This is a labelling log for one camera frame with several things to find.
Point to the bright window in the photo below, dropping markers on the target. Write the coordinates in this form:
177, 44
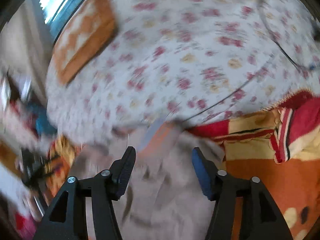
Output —
60, 0

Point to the red orange cream printed blanket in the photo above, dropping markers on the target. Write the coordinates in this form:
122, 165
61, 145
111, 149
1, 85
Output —
250, 170

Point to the blue cloth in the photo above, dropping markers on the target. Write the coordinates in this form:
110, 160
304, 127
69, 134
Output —
43, 122

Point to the beige pants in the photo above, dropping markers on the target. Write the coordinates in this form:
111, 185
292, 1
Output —
162, 205

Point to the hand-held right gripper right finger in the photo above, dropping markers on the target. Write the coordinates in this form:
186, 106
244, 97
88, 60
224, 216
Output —
203, 175

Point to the pale curtain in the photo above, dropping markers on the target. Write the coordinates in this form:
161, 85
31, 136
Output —
22, 45

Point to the orange patterned cushion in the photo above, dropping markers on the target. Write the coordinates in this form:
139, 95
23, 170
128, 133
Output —
85, 37

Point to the dark blurred object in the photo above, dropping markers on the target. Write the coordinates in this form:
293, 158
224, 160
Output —
32, 167

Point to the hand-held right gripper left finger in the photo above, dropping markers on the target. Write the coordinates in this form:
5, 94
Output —
125, 172

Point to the floral bed sheet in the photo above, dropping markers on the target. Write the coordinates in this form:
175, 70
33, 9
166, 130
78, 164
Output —
187, 42

